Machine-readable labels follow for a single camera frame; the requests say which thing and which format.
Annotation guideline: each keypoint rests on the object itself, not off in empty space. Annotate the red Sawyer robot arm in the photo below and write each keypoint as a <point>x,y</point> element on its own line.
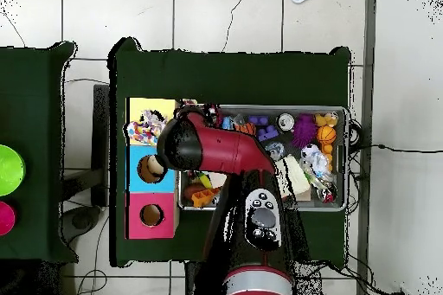
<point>228,149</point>

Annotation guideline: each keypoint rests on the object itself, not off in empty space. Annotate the purple toy brick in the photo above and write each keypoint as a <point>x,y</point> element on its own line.
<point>267,133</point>

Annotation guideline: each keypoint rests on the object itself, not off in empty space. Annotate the purple knobbly ball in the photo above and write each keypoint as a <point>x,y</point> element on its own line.
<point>304,130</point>

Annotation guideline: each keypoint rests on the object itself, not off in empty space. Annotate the green covered side table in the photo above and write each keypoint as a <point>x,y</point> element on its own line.
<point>34,101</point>

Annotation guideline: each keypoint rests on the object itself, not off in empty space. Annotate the wooden box with three holes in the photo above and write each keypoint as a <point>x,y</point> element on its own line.
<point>152,201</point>

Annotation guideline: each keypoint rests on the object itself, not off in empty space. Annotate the orange toy block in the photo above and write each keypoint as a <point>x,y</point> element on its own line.
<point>204,197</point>

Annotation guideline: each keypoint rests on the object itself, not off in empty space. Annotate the tiger plush toy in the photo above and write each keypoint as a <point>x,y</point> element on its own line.
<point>246,129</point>

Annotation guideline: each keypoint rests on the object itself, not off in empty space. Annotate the pink round bowl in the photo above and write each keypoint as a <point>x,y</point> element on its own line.
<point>6,218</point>

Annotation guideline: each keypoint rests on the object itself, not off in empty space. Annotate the dark grey floor pedal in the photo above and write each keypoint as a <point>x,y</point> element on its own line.
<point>81,220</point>

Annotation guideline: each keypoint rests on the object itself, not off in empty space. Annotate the silver drink can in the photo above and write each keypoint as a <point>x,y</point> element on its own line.
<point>286,122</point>

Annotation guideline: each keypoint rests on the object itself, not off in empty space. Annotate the black white soccer ball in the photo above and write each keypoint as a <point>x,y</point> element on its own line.
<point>309,151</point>

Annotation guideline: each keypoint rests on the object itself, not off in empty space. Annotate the cream muslin cloth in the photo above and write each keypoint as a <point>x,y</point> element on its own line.
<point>294,177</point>

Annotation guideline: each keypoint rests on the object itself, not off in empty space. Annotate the orange yellow plush toy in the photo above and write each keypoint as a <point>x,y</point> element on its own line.
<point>325,119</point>

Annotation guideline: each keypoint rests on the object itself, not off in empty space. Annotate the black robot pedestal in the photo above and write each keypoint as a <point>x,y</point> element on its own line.
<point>193,281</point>

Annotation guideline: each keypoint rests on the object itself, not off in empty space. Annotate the bright green round bowl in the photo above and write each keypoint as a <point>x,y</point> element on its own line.
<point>10,170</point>

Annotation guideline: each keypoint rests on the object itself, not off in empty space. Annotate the crushed plastic water bottle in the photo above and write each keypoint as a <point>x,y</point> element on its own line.
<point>320,167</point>

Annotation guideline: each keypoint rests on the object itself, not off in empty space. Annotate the orange toy basketball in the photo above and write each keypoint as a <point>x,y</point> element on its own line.
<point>326,134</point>

